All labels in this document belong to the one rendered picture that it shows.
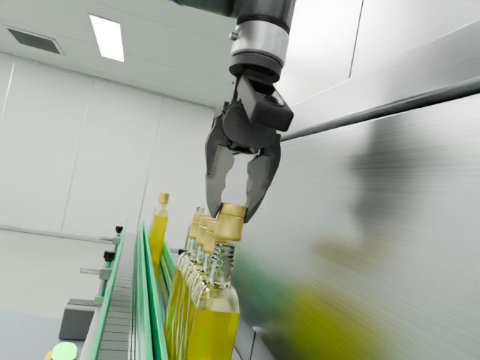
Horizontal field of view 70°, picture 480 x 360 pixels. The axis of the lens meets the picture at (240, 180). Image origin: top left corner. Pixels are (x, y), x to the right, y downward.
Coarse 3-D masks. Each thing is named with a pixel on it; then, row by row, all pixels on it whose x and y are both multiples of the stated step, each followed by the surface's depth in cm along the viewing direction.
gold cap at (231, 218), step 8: (224, 208) 43; (232, 208) 42; (240, 208) 43; (224, 216) 42; (232, 216) 42; (240, 216) 43; (216, 224) 43; (224, 224) 42; (232, 224) 42; (240, 224) 43; (216, 232) 43; (224, 232) 42; (232, 232) 42; (240, 232) 43; (232, 240) 42; (240, 240) 43
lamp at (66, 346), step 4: (60, 344) 67; (64, 344) 67; (68, 344) 68; (72, 344) 68; (56, 348) 66; (60, 348) 66; (64, 348) 66; (68, 348) 67; (72, 348) 67; (52, 352) 66; (56, 352) 66; (60, 352) 66; (64, 352) 66; (68, 352) 66; (72, 352) 67; (52, 356) 66; (56, 356) 65; (60, 356) 65; (64, 356) 66; (68, 356) 66; (72, 356) 67
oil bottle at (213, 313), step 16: (208, 288) 41; (224, 288) 42; (192, 304) 42; (208, 304) 40; (224, 304) 41; (192, 320) 41; (208, 320) 40; (224, 320) 41; (192, 336) 40; (208, 336) 40; (224, 336) 41; (192, 352) 40; (208, 352) 40; (224, 352) 41
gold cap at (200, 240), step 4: (204, 216) 55; (200, 220) 54; (204, 220) 53; (208, 220) 53; (212, 220) 53; (216, 220) 54; (200, 224) 54; (204, 224) 53; (200, 228) 54; (204, 228) 53; (200, 232) 54; (204, 232) 53; (200, 236) 53; (204, 236) 53; (196, 240) 54; (200, 240) 53; (204, 240) 53; (200, 244) 53
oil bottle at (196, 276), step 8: (192, 272) 49; (200, 272) 48; (208, 272) 48; (192, 280) 47; (200, 280) 46; (192, 288) 46; (184, 296) 49; (184, 304) 48; (184, 312) 47; (184, 320) 46; (176, 336) 49; (176, 344) 48; (176, 352) 47
